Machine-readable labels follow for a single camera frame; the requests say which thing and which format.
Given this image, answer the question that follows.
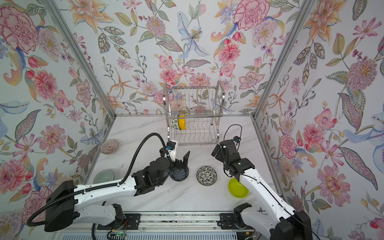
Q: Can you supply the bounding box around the green leaf pattern bowl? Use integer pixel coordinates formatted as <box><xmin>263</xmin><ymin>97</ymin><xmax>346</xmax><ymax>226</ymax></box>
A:
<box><xmin>171</xmin><ymin>119</ymin><xmax>180</xmax><ymax>130</ymax></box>

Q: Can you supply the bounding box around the black white speckled bowl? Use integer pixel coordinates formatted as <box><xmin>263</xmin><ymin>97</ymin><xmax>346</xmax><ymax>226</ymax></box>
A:
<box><xmin>197</xmin><ymin>166</ymin><xmax>218</xmax><ymax>187</ymax></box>

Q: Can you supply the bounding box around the chrome wire dish rack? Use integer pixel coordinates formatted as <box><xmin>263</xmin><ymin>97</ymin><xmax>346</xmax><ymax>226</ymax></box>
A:
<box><xmin>162</xmin><ymin>81</ymin><xmax>226</xmax><ymax>146</ymax></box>

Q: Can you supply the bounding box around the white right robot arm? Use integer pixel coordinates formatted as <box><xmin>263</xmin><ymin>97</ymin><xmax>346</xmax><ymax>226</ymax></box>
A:
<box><xmin>212</xmin><ymin>140</ymin><xmax>314</xmax><ymax>240</ymax></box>

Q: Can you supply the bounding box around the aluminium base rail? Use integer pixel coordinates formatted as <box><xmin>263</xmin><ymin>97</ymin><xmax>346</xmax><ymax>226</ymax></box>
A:
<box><xmin>50</xmin><ymin>212</ymin><xmax>266</xmax><ymax>240</ymax></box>

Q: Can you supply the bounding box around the yellow bowl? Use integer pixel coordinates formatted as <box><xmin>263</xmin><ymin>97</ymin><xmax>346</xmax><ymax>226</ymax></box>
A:
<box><xmin>178</xmin><ymin>115</ymin><xmax>186</xmax><ymax>130</ymax></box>

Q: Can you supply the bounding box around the aluminium corner post right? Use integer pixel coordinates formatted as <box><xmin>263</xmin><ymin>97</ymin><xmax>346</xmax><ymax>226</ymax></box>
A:
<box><xmin>253</xmin><ymin>1</ymin><xmax>314</xmax><ymax>120</ymax></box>

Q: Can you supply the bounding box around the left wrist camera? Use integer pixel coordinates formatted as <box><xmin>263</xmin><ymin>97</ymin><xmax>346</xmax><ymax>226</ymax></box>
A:
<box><xmin>166</xmin><ymin>140</ymin><xmax>178</xmax><ymax>162</ymax></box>

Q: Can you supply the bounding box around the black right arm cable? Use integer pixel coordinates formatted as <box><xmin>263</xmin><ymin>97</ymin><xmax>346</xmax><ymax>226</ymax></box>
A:
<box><xmin>221</xmin><ymin>124</ymin><xmax>314</xmax><ymax>240</ymax></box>

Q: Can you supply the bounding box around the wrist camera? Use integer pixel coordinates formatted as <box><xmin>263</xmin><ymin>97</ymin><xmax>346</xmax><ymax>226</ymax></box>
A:
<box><xmin>166</xmin><ymin>140</ymin><xmax>178</xmax><ymax>162</ymax></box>
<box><xmin>233</xmin><ymin>136</ymin><xmax>241</xmax><ymax>144</ymax></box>

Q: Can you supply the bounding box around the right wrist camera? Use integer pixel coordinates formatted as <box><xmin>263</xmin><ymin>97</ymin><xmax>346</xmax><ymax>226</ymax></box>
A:
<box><xmin>233</xmin><ymin>136</ymin><xmax>241</xmax><ymax>144</ymax></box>

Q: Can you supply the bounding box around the aluminium corner post left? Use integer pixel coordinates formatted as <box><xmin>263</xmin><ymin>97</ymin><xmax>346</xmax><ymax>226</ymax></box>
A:
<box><xmin>42</xmin><ymin>0</ymin><xmax>117</xmax><ymax>120</ymax></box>

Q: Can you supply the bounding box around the black corrugated cable hose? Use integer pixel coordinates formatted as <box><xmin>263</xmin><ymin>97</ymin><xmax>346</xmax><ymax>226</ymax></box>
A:
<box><xmin>26</xmin><ymin>132</ymin><xmax>167</xmax><ymax>227</ymax></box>

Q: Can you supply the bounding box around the pink striped ceramic bowl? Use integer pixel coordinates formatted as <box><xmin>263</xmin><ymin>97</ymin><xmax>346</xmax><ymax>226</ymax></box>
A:
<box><xmin>100</xmin><ymin>139</ymin><xmax>119</xmax><ymax>155</ymax></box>

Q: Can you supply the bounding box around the aluminium corner post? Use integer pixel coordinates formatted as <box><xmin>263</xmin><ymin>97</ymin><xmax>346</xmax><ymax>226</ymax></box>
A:
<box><xmin>42</xmin><ymin>0</ymin><xmax>117</xmax><ymax>120</ymax></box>
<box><xmin>253</xmin><ymin>1</ymin><xmax>314</xmax><ymax>120</ymax></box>

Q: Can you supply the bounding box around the dark blue flower bowl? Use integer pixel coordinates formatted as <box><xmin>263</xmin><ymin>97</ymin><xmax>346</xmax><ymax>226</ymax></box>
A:
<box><xmin>170</xmin><ymin>167</ymin><xmax>190</xmax><ymax>182</ymax></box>

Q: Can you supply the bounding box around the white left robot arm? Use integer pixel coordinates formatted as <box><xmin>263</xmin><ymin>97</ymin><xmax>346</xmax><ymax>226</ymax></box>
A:
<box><xmin>26</xmin><ymin>151</ymin><xmax>190</xmax><ymax>232</ymax></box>

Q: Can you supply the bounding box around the pale celadon bowl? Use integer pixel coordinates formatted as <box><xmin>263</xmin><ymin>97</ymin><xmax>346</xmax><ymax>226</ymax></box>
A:
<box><xmin>93</xmin><ymin>170</ymin><xmax>115</xmax><ymax>184</ymax></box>

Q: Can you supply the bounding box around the lime green bowl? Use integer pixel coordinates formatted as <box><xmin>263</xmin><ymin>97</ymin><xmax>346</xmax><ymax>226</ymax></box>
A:
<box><xmin>228</xmin><ymin>178</ymin><xmax>249</xmax><ymax>199</ymax></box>

